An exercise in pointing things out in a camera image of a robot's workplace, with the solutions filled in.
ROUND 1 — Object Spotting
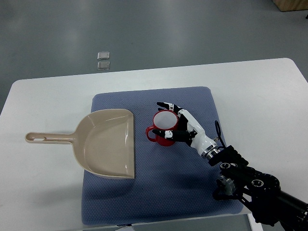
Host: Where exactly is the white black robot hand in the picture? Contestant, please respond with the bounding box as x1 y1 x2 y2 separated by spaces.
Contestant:
157 102 219 159

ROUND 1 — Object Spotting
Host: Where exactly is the red cup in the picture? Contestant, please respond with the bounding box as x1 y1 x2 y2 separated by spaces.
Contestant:
145 109 179 146

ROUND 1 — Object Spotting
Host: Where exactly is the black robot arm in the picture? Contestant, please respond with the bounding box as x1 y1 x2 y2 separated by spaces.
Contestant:
207 144 308 231

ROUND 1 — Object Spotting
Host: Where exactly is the beige plastic dustpan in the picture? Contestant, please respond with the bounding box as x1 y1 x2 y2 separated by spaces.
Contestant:
25 109 135 180

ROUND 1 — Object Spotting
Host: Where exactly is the blue textured mat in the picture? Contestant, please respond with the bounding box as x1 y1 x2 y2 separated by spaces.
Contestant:
81 87 243 226

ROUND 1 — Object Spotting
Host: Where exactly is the lower metal floor plate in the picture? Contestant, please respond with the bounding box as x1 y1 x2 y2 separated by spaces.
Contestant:
97 61 110 70

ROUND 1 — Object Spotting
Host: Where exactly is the metal floor plate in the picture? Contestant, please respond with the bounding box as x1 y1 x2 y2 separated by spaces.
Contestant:
97 61 110 70
97 51 110 60

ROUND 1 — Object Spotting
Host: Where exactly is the upper metal floor plate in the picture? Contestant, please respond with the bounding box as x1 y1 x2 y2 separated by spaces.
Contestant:
97 51 110 60

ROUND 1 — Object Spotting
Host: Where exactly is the white table leg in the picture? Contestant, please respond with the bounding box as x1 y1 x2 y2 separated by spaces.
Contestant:
247 213 263 231

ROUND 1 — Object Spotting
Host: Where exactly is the wooden box corner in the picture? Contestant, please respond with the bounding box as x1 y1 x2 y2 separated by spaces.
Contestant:
272 0 308 12

